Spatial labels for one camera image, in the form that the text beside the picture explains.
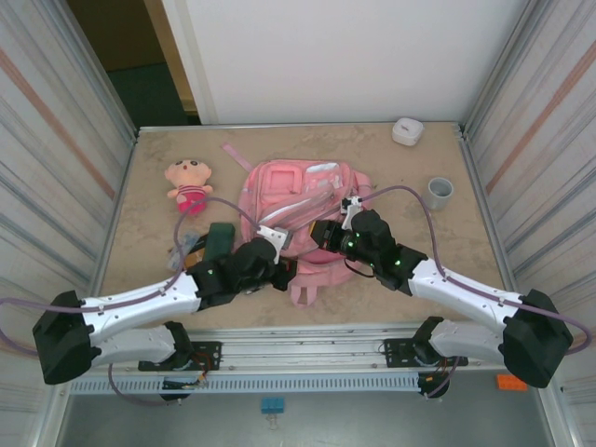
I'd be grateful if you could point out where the grey slotted cable duct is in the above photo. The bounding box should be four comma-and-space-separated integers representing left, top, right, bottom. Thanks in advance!
68, 374, 420, 396

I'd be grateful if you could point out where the blue binder clip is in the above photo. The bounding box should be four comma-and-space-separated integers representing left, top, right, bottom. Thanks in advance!
260, 397, 286, 423

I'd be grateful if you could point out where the clear plastic case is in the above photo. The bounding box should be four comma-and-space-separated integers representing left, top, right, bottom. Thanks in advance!
166, 229, 199, 272

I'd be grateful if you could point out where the orange block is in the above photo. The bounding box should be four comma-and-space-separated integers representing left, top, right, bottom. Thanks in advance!
495, 373, 530, 392

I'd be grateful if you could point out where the white square box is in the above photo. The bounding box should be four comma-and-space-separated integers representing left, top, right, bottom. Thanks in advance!
390, 117, 425, 148

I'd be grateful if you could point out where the striped metal side panel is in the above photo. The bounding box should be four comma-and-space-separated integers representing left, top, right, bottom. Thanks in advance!
458, 0, 596, 447
0, 0, 140, 447

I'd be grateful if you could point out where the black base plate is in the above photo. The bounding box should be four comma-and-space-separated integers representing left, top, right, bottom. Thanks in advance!
382, 338, 469, 369
138, 341, 224, 373

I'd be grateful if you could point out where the pink plush doll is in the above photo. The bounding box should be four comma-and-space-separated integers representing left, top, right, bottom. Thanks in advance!
163, 158, 215, 216

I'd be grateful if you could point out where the aluminium rail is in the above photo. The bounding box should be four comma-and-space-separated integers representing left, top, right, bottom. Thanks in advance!
48, 325, 558, 376

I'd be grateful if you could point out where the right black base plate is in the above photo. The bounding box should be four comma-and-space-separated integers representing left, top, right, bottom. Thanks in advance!
382, 338, 469, 369

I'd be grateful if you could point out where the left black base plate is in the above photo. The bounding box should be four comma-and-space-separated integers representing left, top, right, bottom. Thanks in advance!
138, 341, 224, 373

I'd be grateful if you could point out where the dark green notebook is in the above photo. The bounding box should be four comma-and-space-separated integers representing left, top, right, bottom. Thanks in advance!
206, 222, 237, 262

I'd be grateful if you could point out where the grey cup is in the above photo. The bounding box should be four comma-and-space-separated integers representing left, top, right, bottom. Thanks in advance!
427, 176, 455, 211

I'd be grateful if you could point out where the aluminium table edge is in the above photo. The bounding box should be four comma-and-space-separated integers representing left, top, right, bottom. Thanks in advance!
136, 121, 467, 136

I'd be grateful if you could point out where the pink student backpack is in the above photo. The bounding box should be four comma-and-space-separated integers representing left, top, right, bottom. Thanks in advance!
222, 142, 373, 309

